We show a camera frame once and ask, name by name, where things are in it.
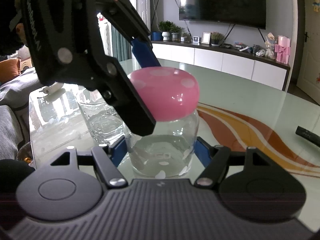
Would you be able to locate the green curtain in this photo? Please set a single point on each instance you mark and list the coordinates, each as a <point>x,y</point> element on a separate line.
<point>121,48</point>

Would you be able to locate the white tower air conditioner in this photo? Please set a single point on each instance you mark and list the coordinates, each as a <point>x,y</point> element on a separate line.
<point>144,10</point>

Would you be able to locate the cream room door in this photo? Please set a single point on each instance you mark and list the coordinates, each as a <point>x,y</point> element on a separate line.
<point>308,80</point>

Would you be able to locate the grey sofa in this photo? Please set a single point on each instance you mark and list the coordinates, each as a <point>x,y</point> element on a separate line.
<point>15,112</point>

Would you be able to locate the black remote control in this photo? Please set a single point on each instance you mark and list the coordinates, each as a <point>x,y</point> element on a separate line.
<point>309,136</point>

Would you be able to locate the black wall television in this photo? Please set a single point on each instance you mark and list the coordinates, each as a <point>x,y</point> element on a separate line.
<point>251,13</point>

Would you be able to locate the potted plant white pot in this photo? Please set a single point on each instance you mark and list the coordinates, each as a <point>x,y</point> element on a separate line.
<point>165,28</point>

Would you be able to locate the clear glass jar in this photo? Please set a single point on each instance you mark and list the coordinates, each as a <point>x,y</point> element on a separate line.
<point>168,151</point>

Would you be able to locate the white tv cabinet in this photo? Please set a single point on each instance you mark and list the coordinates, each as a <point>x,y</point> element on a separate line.
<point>230,61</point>

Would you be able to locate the pink polka dot jar cap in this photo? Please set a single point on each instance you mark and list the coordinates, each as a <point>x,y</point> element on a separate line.
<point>169,93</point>

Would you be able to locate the person head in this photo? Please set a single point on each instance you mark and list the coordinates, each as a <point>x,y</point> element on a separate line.
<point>12,31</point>

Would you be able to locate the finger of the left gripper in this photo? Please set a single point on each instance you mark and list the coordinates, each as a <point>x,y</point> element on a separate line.
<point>142,50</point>

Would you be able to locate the white photo frame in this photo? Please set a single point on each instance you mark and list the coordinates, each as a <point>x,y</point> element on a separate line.
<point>206,38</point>

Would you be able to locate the pink gift box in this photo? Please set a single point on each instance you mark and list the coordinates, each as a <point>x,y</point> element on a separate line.
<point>283,49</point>

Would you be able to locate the small cactus plant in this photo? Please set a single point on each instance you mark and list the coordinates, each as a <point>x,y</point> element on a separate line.
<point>216,38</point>

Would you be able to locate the clear drinking glass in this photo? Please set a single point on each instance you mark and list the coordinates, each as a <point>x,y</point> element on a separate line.
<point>104,124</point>

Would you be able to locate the plush doll bouquet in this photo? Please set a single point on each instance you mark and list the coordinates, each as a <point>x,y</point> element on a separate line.
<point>270,46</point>

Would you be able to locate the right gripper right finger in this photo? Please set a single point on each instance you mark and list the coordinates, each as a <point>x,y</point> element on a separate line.
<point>214,159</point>

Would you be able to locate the small potted plant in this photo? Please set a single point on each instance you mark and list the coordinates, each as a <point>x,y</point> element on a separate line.
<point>175,32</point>

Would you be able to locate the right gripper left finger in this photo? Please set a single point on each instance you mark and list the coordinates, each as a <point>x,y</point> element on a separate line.
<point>106,162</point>

